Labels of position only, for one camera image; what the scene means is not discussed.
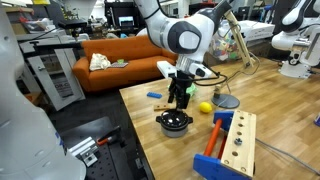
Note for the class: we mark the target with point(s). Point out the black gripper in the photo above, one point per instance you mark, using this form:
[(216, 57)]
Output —
[(183, 81)]

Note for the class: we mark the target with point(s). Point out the black glass pot lid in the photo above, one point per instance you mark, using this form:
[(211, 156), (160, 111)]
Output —
[(173, 120)]

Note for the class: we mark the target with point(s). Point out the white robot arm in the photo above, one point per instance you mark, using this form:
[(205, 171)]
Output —
[(188, 37)]

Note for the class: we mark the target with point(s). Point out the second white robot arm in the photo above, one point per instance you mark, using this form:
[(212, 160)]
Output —
[(300, 36)]

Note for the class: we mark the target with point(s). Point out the mint green bowl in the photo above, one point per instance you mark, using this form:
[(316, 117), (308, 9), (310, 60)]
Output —
[(191, 89)]

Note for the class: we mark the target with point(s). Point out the small wooden block with holes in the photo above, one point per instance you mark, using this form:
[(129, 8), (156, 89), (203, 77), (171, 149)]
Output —
[(159, 107)]

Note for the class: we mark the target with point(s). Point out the blue lego brick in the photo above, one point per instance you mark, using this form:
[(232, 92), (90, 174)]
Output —
[(154, 95)]

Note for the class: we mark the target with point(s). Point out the yellow ball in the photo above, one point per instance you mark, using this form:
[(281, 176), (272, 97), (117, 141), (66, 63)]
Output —
[(205, 107)]

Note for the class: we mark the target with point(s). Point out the grey wooden desk lamp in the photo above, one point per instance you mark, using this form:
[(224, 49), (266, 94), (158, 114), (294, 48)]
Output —
[(222, 96)]

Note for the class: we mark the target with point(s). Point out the orange sofa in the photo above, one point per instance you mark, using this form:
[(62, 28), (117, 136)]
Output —
[(139, 54)]

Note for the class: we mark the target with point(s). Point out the wooden blue orange toy rack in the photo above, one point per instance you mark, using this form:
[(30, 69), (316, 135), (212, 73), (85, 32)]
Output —
[(237, 149)]

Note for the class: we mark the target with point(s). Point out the cream cloth bag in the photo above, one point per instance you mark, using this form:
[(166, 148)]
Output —
[(99, 62)]

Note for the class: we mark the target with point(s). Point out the black perforated platform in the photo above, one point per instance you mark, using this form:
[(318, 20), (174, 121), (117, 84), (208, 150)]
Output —
[(117, 160)]

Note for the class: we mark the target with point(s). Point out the grey white cart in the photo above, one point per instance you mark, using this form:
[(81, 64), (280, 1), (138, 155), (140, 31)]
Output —
[(51, 58)]

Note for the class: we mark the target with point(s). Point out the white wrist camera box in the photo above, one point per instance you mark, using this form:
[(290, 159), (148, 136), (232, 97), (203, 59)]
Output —
[(166, 69)]

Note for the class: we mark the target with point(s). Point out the grey pot with black handles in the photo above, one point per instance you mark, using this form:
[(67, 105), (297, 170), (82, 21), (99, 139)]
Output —
[(174, 133)]

